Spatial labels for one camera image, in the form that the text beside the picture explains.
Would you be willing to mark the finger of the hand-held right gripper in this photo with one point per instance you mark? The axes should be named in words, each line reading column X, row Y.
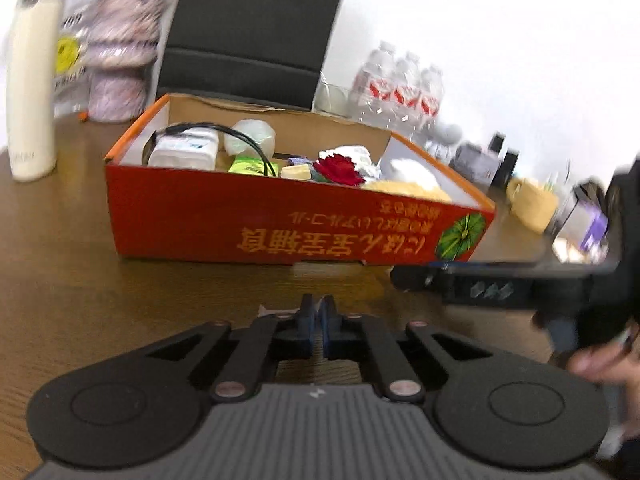
column 475, row 287

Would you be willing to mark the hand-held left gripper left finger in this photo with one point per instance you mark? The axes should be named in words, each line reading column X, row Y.
column 306, row 327

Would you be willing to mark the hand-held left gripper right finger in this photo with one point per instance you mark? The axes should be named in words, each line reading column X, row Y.
column 329, row 327

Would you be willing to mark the yellow white plush toy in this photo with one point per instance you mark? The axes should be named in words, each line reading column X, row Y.
column 410, row 175

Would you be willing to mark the red cardboard box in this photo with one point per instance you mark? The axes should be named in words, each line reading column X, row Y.
column 200, row 215

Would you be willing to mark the beige soap bar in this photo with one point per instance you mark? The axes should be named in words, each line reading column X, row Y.
column 297, row 172

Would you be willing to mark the red fabric rose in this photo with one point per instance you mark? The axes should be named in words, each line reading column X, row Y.
column 340, row 167

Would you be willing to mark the green tissue packet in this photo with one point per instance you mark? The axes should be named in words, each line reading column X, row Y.
column 245, row 165

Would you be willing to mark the white tissue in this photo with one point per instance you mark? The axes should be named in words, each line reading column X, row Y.
column 357, row 152

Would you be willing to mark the glittery plastic bag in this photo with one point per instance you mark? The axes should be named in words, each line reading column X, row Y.
column 260, row 131

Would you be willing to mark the clear cotton swab box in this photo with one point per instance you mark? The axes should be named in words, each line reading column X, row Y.
column 185, row 152

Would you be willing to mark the wooden desktop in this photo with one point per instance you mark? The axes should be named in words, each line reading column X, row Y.
column 60, row 270

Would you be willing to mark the person's right hand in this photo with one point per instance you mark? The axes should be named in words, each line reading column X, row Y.
column 615, row 365

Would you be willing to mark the white purple can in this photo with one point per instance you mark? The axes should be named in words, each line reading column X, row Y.
column 582, row 225

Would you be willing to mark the yellow mug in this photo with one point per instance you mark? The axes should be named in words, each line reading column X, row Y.
column 532, row 205

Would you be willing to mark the tall black box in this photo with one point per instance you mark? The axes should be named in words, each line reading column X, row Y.
column 509, row 167

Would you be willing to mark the grey tin box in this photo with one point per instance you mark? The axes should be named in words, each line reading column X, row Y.
column 472, row 162

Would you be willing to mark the small black box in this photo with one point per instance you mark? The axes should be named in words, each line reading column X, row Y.
column 496, row 142

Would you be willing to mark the white robot figure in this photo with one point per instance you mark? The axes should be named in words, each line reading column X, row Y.
column 446, row 135

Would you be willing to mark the clear water bottle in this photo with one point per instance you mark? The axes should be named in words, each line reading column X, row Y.
column 429, row 100
column 372, row 85
column 404, row 92

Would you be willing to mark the clear glass cup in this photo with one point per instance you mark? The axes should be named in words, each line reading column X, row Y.
column 332, row 100

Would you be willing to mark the black paper bag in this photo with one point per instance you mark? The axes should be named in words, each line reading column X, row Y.
column 250, row 25

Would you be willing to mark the clear smiley plastic bag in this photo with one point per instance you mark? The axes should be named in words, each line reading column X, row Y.
column 67, row 55

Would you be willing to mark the cream thermos bottle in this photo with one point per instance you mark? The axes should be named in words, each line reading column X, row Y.
column 32, row 85

